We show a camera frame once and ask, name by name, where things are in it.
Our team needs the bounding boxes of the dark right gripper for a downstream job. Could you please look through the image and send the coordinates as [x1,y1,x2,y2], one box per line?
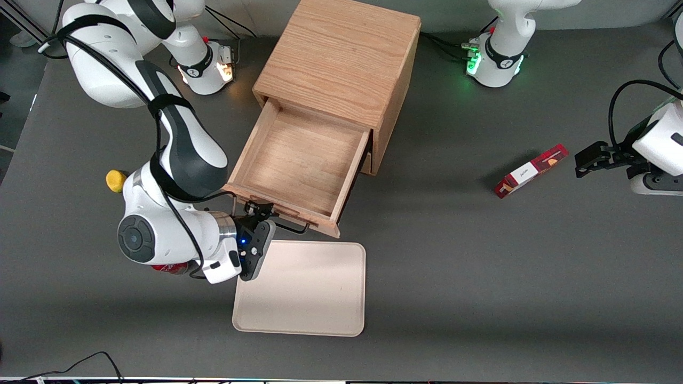
[235,201,276,282]

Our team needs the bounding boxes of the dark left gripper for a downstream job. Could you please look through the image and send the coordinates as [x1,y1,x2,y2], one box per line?
[575,136,650,180]

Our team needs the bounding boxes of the red and white snack box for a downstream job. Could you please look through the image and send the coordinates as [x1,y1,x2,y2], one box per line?
[494,143,569,199]

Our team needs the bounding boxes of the beige plastic tray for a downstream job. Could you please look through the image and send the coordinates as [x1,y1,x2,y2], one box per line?
[232,239,367,338]

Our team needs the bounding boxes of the red soda bottle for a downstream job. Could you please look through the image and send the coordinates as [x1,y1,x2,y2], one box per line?
[151,261,190,276]

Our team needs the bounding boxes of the yellow lemon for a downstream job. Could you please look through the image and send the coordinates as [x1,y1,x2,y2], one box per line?
[106,170,129,193]

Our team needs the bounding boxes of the oak wooden cabinet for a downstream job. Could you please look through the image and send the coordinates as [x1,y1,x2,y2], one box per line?
[252,0,422,175]

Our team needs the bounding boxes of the grey white sneaker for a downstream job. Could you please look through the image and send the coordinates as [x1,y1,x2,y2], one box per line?
[12,31,42,49]

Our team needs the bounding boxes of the black looped camera cable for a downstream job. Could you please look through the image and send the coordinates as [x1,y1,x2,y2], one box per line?
[608,79,683,148]

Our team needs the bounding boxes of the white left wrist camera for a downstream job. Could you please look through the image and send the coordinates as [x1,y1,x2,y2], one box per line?
[630,172,683,196]

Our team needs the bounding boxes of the black cable strapped on arm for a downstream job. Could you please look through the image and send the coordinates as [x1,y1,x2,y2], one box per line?
[37,15,236,281]

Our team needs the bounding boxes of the black curved cable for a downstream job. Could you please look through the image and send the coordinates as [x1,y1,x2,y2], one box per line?
[657,40,683,89]

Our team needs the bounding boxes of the black right arm base cable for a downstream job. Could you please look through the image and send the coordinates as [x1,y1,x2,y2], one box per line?
[204,6,258,39]

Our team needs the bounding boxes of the black left arm base cables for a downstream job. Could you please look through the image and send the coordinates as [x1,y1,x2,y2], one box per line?
[420,31,481,62]

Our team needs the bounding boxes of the thin black floor cable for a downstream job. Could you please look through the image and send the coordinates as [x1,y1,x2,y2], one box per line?
[0,351,124,384]

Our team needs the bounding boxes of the aluminium frame rail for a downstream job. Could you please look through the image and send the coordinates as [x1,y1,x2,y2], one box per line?
[0,10,54,44]

